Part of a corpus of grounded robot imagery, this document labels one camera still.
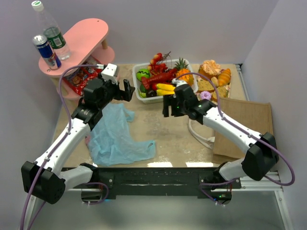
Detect toy croissant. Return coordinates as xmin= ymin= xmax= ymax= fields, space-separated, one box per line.
xmin=218 ymin=69 xmax=231 ymax=87

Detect pink three-tier shelf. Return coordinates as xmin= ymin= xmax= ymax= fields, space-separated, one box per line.
xmin=38 ymin=18 xmax=115 ymax=89

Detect green toy watermelon ball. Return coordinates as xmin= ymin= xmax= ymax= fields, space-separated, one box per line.
xmin=136 ymin=69 xmax=151 ymax=82

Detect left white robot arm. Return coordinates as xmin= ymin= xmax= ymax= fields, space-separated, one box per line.
xmin=21 ymin=79 xmax=135 ymax=204

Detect orange toy pineapple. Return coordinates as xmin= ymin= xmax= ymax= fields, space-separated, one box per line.
xmin=175 ymin=57 xmax=194 ymax=86

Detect purple toy donut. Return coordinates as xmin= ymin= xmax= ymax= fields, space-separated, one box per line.
xmin=200 ymin=91 xmax=212 ymax=101

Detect brown jute grocery bag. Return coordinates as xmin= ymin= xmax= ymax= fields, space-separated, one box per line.
xmin=212 ymin=97 xmax=274 ymax=160

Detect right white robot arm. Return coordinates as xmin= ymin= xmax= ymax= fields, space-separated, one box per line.
xmin=163 ymin=84 xmax=279 ymax=184

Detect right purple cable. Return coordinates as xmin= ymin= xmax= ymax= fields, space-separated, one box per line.
xmin=175 ymin=72 xmax=296 ymax=207

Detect toy bread slice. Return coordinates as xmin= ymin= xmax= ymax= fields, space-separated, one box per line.
xmin=211 ymin=87 xmax=228 ymax=102
xmin=197 ymin=80 xmax=214 ymax=93

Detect yellow toy bananas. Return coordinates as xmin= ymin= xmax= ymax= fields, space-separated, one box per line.
xmin=156 ymin=83 xmax=175 ymax=96

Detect black base frame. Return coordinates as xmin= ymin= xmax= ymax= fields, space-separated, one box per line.
xmin=76 ymin=167 xmax=241 ymax=204

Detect floral serving tray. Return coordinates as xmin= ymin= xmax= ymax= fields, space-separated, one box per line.
xmin=197 ymin=69 xmax=231 ymax=103

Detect clear water bottle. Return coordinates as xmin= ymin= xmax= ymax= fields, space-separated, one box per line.
xmin=31 ymin=0 xmax=71 ymax=60

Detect blue plastic bag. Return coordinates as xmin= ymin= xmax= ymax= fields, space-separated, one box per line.
xmin=87 ymin=103 xmax=156 ymax=166

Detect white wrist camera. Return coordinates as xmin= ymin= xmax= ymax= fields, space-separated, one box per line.
xmin=101 ymin=63 xmax=119 ymax=85
xmin=172 ymin=79 xmax=188 ymax=87

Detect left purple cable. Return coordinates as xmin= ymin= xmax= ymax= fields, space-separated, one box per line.
xmin=19 ymin=64 xmax=110 ymax=230

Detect blue silver energy drink can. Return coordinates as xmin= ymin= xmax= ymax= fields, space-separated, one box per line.
xmin=32 ymin=34 xmax=61 ymax=70

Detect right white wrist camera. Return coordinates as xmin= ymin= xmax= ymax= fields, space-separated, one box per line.
xmin=172 ymin=79 xmax=188 ymax=87

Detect red cherry sprig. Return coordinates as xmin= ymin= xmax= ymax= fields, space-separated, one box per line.
xmin=147 ymin=52 xmax=170 ymax=75

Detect purple cable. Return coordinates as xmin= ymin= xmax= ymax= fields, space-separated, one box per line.
xmin=175 ymin=72 xmax=296 ymax=207
xmin=19 ymin=64 xmax=110 ymax=230

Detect small toy bun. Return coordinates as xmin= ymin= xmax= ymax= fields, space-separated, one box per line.
xmin=211 ymin=77 xmax=219 ymax=88

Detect red toy lobster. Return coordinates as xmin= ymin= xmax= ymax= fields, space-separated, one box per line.
xmin=141 ymin=68 xmax=177 ymax=90

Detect dark toy grapes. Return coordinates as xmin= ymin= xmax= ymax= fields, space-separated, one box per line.
xmin=145 ymin=90 xmax=157 ymax=98

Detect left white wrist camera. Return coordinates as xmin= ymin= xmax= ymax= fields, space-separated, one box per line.
xmin=101 ymin=63 xmax=119 ymax=85

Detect white plastic basket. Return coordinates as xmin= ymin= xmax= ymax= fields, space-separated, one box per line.
xmin=132 ymin=59 xmax=198 ymax=104

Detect red snack packet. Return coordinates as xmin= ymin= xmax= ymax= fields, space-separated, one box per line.
xmin=62 ymin=56 xmax=102 ymax=96

